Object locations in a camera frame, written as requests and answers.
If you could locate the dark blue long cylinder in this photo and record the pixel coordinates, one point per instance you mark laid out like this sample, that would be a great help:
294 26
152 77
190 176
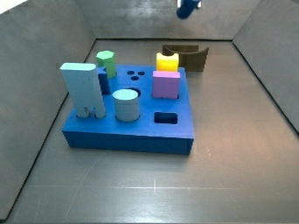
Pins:
186 7

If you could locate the blue shape sorter base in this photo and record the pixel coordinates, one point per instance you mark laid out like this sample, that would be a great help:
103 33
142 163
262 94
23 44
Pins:
162 130

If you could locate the light blue short cylinder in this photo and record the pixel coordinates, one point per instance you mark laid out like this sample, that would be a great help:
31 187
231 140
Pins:
126 105

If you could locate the purple rectangular block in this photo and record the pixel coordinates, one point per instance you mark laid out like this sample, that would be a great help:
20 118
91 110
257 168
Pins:
166 84

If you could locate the yellow arch block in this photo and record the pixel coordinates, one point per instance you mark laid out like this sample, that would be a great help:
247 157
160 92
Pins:
167 63

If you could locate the dark blue star block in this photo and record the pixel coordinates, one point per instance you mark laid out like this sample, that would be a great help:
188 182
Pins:
103 80

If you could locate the green hexagonal prism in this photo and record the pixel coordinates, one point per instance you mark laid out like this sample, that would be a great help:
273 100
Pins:
106 60

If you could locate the light blue tall block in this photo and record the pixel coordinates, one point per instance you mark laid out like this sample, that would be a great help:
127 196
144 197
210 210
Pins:
82 80

